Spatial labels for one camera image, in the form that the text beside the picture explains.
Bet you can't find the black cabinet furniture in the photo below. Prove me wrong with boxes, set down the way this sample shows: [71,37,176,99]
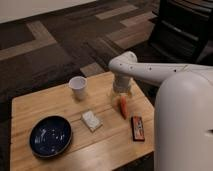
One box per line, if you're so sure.
[148,0,213,60]

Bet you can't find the dark blue bowl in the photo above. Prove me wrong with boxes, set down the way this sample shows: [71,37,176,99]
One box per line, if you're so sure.
[29,115,73,158]

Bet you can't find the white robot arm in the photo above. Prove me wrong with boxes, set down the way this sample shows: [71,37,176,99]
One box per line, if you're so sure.
[108,51,213,171]

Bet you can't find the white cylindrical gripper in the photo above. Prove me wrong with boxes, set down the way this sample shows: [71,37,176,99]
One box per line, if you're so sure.
[110,75,133,106]

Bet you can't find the red and black snack box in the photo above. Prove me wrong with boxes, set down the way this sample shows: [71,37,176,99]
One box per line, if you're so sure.
[131,116,145,142]

